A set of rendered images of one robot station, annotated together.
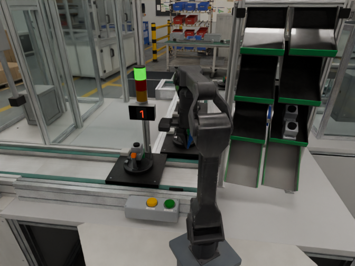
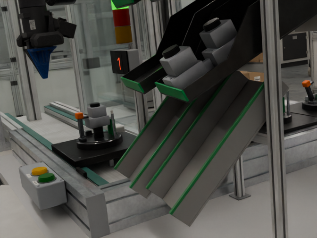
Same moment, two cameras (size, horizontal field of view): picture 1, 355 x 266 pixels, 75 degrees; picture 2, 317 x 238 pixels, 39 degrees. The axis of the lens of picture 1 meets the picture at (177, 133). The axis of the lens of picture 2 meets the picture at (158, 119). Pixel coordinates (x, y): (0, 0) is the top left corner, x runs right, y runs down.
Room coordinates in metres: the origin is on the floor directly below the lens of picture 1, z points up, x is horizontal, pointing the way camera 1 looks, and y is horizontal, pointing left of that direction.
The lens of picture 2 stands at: (0.31, -1.00, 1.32)
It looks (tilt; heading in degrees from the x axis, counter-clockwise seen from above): 12 degrees down; 55
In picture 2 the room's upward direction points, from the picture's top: 6 degrees counter-clockwise
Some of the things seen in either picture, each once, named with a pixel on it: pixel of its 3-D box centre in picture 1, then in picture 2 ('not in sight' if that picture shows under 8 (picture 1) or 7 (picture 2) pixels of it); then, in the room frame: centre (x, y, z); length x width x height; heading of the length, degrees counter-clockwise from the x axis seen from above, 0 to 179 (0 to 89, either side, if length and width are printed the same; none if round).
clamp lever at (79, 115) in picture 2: (134, 159); (83, 124); (0.86, 0.19, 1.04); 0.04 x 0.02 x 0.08; 173
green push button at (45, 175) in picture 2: (169, 204); (46, 179); (0.66, 0.03, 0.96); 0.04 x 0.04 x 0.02
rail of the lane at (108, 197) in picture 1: (113, 196); (46, 166); (0.76, 0.28, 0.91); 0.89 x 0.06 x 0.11; 83
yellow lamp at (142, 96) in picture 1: (141, 95); (123, 34); (1.02, 0.16, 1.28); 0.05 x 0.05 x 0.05
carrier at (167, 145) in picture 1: (185, 134); not in sight; (1.13, -0.04, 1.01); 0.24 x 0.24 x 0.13; 83
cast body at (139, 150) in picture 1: (137, 149); (99, 114); (0.91, 0.18, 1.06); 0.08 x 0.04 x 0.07; 173
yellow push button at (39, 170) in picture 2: (151, 202); (39, 172); (0.67, 0.10, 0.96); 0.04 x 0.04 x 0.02
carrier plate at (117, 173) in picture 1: (138, 167); (100, 146); (0.90, 0.19, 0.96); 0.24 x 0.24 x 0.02; 83
